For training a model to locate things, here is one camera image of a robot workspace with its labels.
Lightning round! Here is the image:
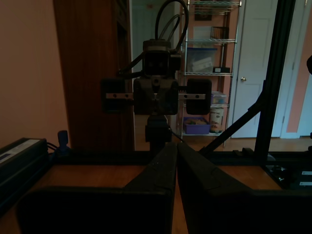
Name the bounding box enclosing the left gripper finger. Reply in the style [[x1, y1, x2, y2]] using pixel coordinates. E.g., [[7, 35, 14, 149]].
[[177, 143, 312, 234], [17, 142, 176, 234]]

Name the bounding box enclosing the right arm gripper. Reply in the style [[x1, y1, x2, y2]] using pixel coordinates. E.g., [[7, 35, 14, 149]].
[[100, 77, 212, 116]]

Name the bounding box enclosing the black flat box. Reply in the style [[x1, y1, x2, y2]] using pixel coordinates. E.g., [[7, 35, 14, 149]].
[[212, 66, 231, 74]]

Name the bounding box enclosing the grey power supply box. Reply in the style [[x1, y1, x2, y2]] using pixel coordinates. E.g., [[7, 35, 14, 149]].
[[0, 137, 49, 195]]

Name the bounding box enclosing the purple plastic basket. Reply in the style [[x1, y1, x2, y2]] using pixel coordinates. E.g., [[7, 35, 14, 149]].
[[183, 117, 211, 135]]

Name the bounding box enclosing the clear bin with colourful toys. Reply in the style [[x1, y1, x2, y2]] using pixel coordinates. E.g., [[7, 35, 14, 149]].
[[211, 91, 227, 106]]

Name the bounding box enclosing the white printed canister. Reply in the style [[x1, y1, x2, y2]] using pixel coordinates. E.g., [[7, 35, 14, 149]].
[[209, 107, 225, 134]]

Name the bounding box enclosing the clear bin with blue lid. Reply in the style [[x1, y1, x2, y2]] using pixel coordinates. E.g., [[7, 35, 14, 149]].
[[186, 47, 218, 74]]

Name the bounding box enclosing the black device with white labels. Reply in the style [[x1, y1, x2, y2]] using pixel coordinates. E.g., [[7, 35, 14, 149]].
[[265, 156, 312, 191]]

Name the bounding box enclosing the brown wooden cabinet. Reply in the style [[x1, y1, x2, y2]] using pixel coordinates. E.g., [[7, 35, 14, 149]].
[[53, 0, 135, 150]]

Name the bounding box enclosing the white interior door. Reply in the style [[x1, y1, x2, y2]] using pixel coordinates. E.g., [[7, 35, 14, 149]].
[[129, 0, 183, 147]]

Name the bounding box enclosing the blue connector clamp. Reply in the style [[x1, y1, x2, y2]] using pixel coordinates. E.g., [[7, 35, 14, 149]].
[[57, 130, 69, 156]]

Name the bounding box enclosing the dark book row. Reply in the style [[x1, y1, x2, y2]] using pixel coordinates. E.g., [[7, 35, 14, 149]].
[[211, 26, 230, 40]]

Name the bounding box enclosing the dark framed plaque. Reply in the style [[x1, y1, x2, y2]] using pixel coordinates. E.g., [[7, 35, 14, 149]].
[[194, 13, 213, 22]]

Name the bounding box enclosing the white panel door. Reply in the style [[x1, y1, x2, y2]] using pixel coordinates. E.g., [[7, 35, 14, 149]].
[[231, 0, 280, 139], [280, 0, 312, 139]]

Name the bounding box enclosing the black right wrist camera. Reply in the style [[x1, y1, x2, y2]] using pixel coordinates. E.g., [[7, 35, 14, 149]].
[[142, 39, 181, 77]]

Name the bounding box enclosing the black aluminium frame rail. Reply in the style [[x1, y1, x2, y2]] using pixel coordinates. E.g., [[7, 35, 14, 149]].
[[47, 145, 312, 169]]

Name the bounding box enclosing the black diagonal frame brace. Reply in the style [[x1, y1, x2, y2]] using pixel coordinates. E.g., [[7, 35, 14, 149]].
[[197, 80, 266, 156]]

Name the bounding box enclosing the grey looped wrist cable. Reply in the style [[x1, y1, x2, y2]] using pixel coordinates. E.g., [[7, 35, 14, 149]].
[[159, 14, 183, 41]]

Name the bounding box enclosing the black looped wrist cable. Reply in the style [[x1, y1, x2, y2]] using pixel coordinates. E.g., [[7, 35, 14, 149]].
[[156, 0, 190, 53]]

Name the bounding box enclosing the metal wire shelf rack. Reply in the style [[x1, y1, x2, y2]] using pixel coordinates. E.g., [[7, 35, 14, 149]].
[[181, 0, 239, 137]]

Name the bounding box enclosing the black aluminium frame post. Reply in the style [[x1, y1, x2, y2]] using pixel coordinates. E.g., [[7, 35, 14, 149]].
[[254, 0, 297, 158]]

